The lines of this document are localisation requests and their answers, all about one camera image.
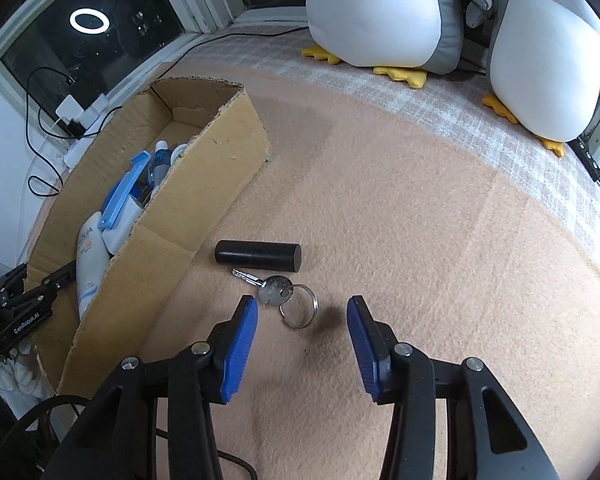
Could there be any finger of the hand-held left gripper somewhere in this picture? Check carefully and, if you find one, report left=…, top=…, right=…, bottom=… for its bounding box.
left=0, top=266, right=28, bottom=308
left=0, top=259, right=77, bottom=346

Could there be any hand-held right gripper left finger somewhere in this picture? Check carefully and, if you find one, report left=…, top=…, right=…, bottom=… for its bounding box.
left=40, top=295, right=259, bottom=480

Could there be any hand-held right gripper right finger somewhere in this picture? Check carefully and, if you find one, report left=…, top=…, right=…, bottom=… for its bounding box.
left=346, top=296, right=561, bottom=480

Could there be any silver key with ring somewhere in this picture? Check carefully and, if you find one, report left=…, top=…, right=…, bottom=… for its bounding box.
left=231, top=268, right=319, bottom=329

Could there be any white sunscreen tube blue cap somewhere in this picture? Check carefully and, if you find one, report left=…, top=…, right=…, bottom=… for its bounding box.
left=76, top=211, right=112, bottom=323

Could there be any black cylinder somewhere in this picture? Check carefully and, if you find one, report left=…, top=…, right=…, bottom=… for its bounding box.
left=215, top=240, right=302, bottom=275

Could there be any white wall charger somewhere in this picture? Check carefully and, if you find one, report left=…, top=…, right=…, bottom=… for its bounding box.
left=102, top=205, right=143, bottom=255

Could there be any round blue tape measure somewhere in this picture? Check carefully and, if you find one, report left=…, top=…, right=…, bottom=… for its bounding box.
left=100, top=170, right=143, bottom=231

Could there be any cardboard box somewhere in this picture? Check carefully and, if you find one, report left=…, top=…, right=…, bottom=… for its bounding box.
left=26, top=77, right=271, bottom=398

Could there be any white power adapter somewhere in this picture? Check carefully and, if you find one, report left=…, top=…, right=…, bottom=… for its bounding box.
left=56, top=95, right=83, bottom=121

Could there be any white power strip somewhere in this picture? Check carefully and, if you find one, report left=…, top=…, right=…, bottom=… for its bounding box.
left=62, top=92, right=123, bottom=166

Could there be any checked blanket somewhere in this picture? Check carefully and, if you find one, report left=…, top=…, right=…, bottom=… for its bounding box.
left=180, top=7, right=600, bottom=281

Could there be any black inline remote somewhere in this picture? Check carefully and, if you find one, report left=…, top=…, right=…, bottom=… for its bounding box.
left=567, top=137, right=600, bottom=182

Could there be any small penguin plush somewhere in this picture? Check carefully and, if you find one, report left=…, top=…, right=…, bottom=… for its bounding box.
left=482, top=0, right=600, bottom=157

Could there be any large penguin plush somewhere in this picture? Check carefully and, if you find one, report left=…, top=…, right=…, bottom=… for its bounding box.
left=299, top=0, right=493, bottom=90

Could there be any thin black cable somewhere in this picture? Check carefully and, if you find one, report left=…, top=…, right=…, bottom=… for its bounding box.
left=10, top=395, right=259, bottom=480

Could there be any long black cable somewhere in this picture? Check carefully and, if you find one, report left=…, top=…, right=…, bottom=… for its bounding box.
left=200, top=27, right=307, bottom=45

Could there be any white window frame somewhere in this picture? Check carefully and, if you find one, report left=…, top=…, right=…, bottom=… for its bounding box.
left=0, top=0, right=311, bottom=93

